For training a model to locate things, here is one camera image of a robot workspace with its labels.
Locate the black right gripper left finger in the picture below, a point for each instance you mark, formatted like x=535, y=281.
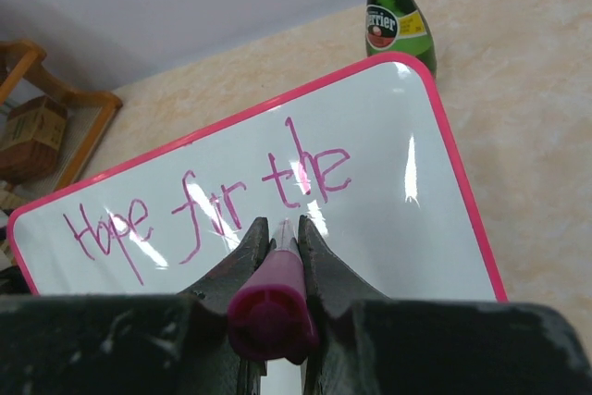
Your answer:
x=134, y=344

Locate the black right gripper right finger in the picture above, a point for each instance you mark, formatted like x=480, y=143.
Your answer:
x=371, y=344

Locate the pink capped marker pen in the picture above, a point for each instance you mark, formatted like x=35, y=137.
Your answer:
x=268, y=317

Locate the pink framed whiteboard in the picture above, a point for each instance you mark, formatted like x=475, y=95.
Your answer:
x=366, y=152

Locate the orange wooden shelf rack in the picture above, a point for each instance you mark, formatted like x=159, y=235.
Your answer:
x=89, y=114

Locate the brown wrapped package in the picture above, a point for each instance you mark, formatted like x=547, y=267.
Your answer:
x=31, y=140

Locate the green glass bottle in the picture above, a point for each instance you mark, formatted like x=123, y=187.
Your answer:
x=399, y=25

